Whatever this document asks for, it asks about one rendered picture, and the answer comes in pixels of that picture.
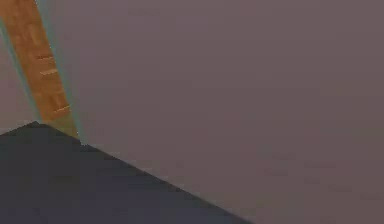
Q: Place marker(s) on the brown wooden room door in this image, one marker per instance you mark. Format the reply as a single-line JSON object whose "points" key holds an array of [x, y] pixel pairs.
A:
{"points": [[36, 63]]}

